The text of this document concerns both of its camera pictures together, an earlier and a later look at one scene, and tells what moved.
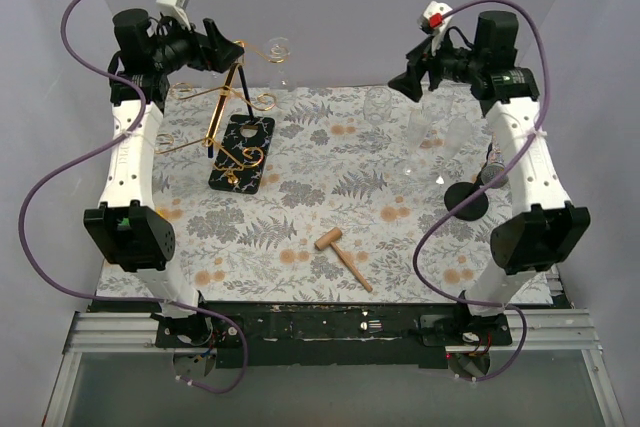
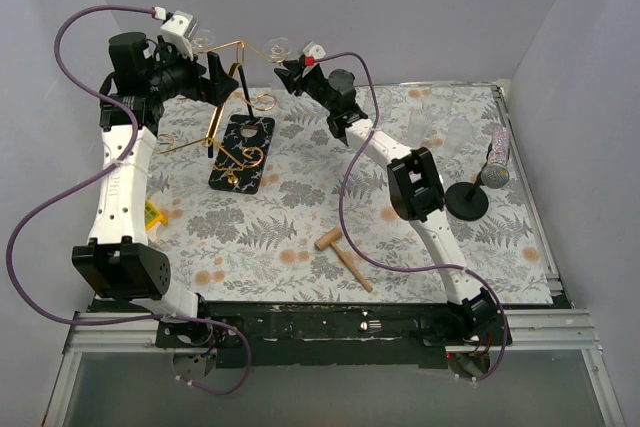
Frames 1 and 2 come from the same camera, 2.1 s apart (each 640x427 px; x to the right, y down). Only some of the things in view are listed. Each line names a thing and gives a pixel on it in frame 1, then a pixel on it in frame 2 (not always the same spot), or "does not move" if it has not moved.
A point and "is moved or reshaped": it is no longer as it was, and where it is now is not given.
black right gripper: x=426 y=68 -> x=299 y=80
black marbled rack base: x=242 y=154 does not move
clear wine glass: x=444 y=100 is moved or reshaped
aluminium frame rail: x=549 y=331 does not move
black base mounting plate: x=332 y=334 does not move
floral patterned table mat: x=325 y=195 does not move
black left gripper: x=204 y=48 -> x=213 y=76
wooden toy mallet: x=331 y=238 does not move
